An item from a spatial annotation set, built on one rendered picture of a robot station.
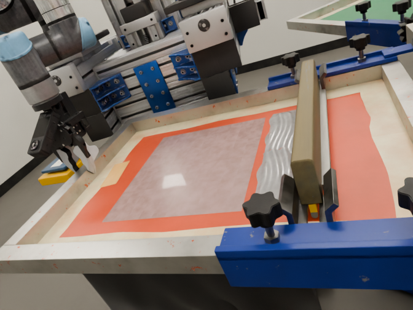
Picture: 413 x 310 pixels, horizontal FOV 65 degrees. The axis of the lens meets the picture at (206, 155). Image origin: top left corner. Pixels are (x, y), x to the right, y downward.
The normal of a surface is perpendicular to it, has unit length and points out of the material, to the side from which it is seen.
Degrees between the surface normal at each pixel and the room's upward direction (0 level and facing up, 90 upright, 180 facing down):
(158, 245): 0
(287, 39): 90
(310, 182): 90
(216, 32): 90
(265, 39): 90
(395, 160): 0
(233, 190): 0
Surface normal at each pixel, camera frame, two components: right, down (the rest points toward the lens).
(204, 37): -0.07, 0.51
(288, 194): 0.40, -0.69
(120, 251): -0.34, -0.82
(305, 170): -0.27, 0.55
